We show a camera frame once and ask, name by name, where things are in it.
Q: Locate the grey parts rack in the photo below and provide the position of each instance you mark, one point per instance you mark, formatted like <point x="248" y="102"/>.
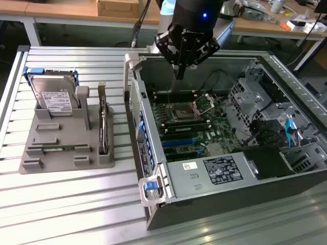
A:
<point x="66" y="160"/>

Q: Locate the silver chipset heatsink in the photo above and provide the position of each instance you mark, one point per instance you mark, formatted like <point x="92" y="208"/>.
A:
<point x="213" y="149"/>

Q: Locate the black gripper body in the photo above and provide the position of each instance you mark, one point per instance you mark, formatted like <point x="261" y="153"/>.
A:
<point x="194" y="15"/>

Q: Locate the black graphics card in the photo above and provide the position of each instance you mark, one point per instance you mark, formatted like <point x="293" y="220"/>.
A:
<point x="103" y="127"/>

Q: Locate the grey electronics device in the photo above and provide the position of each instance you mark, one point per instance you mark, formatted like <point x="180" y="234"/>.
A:
<point x="251" y="12"/>

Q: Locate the orange and white box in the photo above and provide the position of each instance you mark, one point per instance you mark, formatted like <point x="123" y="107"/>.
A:
<point x="292" y="25"/>

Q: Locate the long wooden desk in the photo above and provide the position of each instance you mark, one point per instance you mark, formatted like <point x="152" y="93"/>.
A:
<point x="64" y="11"/>

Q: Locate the white cup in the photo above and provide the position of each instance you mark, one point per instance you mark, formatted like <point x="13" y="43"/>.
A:
<point x="278" y="6"/>

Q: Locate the brown cardboard box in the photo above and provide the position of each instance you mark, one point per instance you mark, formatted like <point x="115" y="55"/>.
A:
<point x="115" y="9"/>

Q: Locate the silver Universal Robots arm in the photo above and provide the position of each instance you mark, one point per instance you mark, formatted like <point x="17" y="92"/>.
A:
<point x="164" y="24"/>

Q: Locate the cluttered wooden desk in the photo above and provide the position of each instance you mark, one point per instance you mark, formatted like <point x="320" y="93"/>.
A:
<point x="268" y="29"/>

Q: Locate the grey power supply unit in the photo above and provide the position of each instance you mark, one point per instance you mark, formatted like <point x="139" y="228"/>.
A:
<point x="184" y="181"/>

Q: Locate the thin locking lever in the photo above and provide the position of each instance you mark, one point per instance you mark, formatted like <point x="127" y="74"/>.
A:
<point x="168" y="98"/>

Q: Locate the green RAM stick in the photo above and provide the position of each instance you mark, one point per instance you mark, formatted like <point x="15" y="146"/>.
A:
<point x="61" y="148"/>

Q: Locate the blue case latch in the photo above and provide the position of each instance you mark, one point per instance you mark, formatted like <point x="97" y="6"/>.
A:
<point x="149" y="185"/>

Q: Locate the open black PC case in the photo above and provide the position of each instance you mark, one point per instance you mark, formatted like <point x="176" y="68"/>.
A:
<point x="230" y="204"/>

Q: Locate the green motherboard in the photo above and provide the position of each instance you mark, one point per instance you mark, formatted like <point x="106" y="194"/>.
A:
<point x="219" y="127"/>

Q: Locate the hard disk with blue carrier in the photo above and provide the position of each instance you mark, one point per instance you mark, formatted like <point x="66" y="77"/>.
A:
<point x="55" y="89"/>

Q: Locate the grey computer case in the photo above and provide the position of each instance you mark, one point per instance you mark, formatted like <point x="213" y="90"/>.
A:
<point x="314" y="88"/>

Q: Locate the silver metal drive cage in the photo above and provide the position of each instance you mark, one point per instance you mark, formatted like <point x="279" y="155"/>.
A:
<point x="242" y="102"/>

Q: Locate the metal socket cover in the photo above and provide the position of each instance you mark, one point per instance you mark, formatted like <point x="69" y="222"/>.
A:
<point x="204" y="103"/>

